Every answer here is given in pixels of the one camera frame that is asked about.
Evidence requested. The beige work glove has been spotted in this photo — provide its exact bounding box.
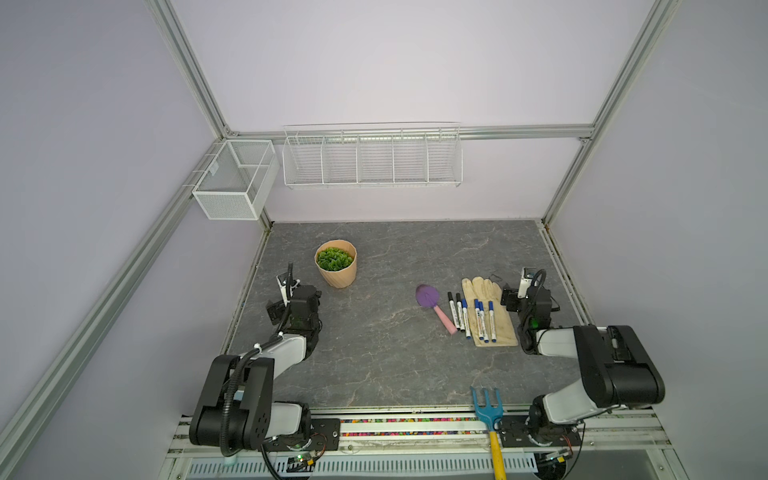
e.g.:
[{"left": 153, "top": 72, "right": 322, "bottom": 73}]
[{"left": 461, "top": 277, "right": 519, "bottom": 348}]

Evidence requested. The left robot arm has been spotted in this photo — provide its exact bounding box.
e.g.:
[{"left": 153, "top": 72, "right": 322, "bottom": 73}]
[{"left": 189, "top": 285, "right": 322, "bottom": 457}]

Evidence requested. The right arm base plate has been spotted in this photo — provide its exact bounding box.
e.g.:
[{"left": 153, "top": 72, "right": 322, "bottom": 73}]
[{"left": 496, "top": 414, "right": 582, "bottom": 448}]

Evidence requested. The white marker pen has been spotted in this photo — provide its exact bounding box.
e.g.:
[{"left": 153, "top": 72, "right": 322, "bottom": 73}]
[
  {"left": 478, "top": 300, "right": 490, "bottom": 343},
  {"left": 448, "top": 296, "right": 461, "bottom": 330},
  {"left": 488, "top": 301, "right": 497, "bottom": 343},
  {"left": 461, "top": 298, "right": 472, "bottom": 339},
  {"left": 474, "top": 299, "right": 484, "bottom": 340}
]

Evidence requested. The white wire shelf basket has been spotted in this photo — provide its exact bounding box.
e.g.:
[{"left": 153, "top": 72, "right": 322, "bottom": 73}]
[{"left": 282, "top": 122, "right": 464, "bottom": 188}]

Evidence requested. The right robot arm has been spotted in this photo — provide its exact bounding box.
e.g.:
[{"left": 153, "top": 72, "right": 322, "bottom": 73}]
[{"left": 501, "top": 286, "right": 666, "bottom": 431}]

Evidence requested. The purple trowel pink handle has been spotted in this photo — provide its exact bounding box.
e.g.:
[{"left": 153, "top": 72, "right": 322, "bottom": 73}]
[{"left": 415, "top": 284, "right": 458, "bottom": 335}]

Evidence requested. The white wire mesh box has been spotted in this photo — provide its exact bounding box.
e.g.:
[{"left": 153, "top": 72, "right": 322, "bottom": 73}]
[{"left": 193, "top": 139, "right": 279, "bottom": 221}]

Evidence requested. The beige pot with green plant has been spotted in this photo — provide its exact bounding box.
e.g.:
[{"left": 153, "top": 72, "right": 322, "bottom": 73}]
[{"left": 314, "top": 240, "right": 357, "bottom": 289}]

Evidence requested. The teal rake yellow handle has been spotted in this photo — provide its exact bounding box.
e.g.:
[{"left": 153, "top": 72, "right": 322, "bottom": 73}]
[{"left": 470, "top": 387, "right": 507, "bottom": 480}]

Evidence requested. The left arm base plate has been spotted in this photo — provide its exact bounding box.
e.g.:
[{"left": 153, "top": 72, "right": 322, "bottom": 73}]
[{"left": 263, "top": 417, "right": 341, "bottom": 452}]

